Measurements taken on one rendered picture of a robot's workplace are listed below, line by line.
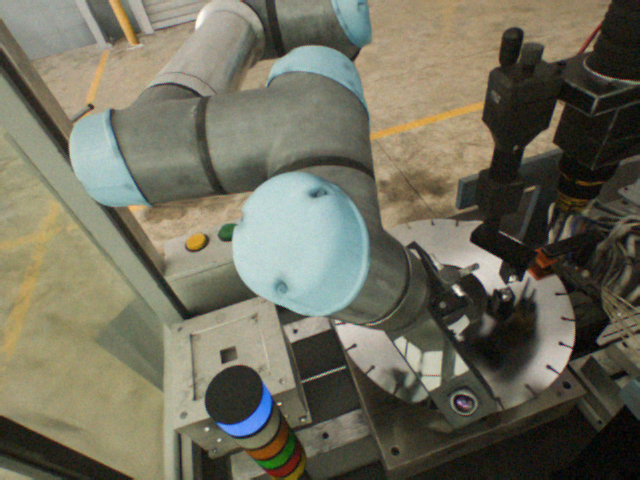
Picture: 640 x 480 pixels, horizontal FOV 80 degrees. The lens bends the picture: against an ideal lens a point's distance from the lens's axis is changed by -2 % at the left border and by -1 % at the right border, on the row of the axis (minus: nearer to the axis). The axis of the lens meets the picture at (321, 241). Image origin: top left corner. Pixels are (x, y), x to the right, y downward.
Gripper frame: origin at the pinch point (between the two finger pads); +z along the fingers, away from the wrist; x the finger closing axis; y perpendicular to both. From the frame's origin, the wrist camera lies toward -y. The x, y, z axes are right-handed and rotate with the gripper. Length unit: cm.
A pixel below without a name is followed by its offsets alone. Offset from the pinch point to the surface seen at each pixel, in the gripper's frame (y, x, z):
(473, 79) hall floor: 198, -83, 212
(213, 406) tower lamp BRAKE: -1.9, 13.5, -28.4
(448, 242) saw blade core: 14.9, -5.3, 10.9
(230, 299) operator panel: 31, 39, 10
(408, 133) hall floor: 158, -18, 165
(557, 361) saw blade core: -7.6, -8.1, 6.9
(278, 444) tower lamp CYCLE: -5.0, 14.9, -20.5
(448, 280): 6.4, -2.8, 1.1
